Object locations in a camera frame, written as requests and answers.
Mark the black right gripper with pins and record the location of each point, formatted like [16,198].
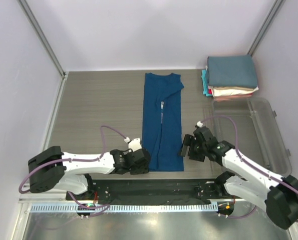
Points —
[190,140]

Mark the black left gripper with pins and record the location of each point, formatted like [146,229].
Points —
[143,169]

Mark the blue printed t-shirt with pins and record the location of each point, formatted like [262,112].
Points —
[161,122]

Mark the clear plastic bin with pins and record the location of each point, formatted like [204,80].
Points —
[259,137]

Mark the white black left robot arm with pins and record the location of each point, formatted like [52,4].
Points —
[70,172]

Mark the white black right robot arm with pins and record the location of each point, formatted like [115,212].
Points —
[244,178]

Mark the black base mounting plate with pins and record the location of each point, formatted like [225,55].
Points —
[153,192]

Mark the pink folded t-shirt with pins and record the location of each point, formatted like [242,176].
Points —
[231,97]

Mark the cream folded t-shirt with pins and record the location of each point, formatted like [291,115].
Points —
[234,90]

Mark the turquoise folded t-shirt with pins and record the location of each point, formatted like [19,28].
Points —
[204,83]

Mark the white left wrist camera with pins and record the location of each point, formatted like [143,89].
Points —
[133,144]

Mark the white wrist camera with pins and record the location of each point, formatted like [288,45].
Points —
[200,124]
[133,144]

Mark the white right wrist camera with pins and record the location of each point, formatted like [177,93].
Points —
[200,124]

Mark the white slotted cable duct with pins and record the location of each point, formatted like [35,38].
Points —
[74,208]

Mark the right aluminium frame post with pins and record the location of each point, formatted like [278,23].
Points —
[273,12]

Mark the aluminium frame post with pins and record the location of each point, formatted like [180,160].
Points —
[273,12]
[41,36]

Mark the left aluminium frame post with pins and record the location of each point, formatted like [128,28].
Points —
[41,36]

